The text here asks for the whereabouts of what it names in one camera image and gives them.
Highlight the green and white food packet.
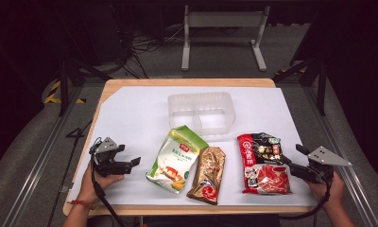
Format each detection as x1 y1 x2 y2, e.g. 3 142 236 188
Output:
145 125 210 195

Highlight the tangle of floor cables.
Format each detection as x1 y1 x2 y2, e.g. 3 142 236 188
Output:
112 22 185 79

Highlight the red and black food packet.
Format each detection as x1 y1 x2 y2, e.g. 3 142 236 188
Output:
236 131 293 196

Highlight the person's left hand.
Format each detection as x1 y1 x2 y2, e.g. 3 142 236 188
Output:
78 164 126 204

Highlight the gold brown food packet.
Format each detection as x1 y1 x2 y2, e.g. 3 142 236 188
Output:
186 146 227 206

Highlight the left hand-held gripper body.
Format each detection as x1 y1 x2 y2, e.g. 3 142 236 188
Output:
89 136 133 178

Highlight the person's right hand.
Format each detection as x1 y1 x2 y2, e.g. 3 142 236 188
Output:
306 171 346 206

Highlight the grey metal stand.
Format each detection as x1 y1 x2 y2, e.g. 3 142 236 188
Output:
180 4 271 72

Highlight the black tripod stand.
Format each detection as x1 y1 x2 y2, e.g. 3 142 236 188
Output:
53 9 113 117
271 9 329 116

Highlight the clear plastic container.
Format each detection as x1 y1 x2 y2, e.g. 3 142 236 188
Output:
167 92 236 137

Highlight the red string bracelet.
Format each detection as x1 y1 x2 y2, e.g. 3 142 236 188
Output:
67 199 96 211

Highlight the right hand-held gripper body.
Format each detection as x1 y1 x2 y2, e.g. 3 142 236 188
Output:
289 146 352 184

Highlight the grey metal floor rail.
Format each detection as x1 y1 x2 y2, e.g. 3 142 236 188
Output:
303 85 378 227
1 85 85 227

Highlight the white paper sheet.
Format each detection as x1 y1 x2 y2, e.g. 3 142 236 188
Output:
67 85 319 208

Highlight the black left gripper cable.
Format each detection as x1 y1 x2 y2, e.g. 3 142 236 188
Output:
89 137 128 227

